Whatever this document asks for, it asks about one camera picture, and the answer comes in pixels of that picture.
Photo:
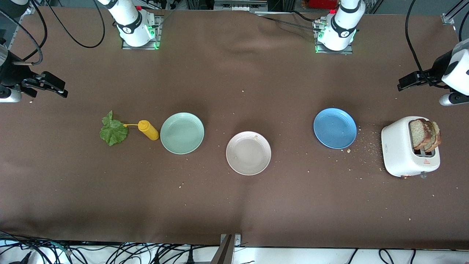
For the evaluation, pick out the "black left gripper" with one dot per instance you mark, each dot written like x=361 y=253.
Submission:
x=436 y=67

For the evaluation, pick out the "brown tablecloth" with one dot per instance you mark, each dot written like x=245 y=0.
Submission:
x=234 y=205

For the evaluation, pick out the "grey metal bracket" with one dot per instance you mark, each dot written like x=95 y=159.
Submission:
x=237 y=240

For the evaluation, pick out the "grey equipment box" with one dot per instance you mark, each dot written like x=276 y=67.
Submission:
x=240 y=5

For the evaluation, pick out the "yellow mustard squeeze bottle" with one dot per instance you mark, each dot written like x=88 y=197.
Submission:
x=148 y=130

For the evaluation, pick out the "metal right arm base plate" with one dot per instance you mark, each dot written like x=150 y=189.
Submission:
x=141 y=48

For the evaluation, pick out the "white toaster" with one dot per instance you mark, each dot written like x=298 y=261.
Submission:
x=395 y=150

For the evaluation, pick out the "dark metal bar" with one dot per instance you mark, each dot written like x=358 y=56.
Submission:
x=223 y=255

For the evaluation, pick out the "pale green plate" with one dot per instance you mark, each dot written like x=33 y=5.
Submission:
x=182 y=133

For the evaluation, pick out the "blue plate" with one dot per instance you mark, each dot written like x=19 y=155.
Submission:
x=335 y=128

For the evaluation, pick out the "aluminium frame profile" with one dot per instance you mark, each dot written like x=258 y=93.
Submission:
x=449 y=18

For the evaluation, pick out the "beige plate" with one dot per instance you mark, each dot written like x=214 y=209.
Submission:
x=248 y=153

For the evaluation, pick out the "red box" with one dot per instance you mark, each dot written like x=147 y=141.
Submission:
x=322 y=3

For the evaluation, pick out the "green lettuce leaf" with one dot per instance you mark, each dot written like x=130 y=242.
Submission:
x=113 y=134

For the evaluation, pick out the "aluminium frame strut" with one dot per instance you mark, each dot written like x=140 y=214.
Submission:
x=16 y=36

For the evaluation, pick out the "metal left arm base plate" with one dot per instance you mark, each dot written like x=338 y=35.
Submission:
x=333 y=52

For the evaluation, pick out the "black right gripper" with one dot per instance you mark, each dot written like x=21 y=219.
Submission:
x=10 y=73

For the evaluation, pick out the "brown bread slice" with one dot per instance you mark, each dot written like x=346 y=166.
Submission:
x=436 y=137
x=417 y=134

